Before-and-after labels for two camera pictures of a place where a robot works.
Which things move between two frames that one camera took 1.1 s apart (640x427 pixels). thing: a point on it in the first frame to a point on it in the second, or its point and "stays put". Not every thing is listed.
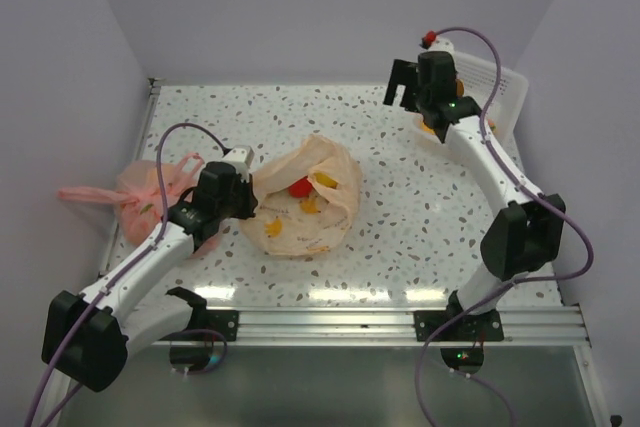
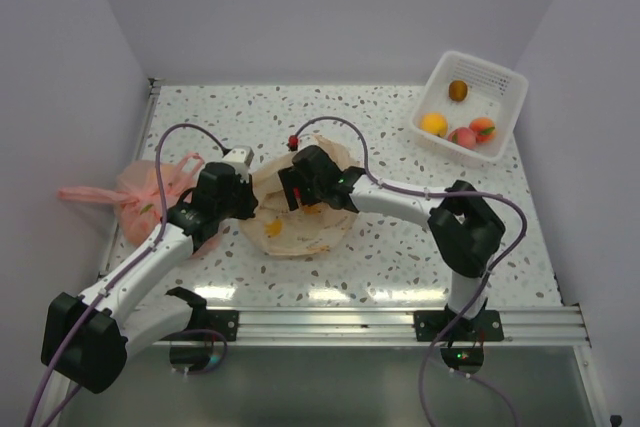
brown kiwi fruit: x=460 y=86 stays put
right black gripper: x=404 y=73 to x=286 y=177
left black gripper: x=250 y=200 stays put
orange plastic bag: x=307 y=195 stays put
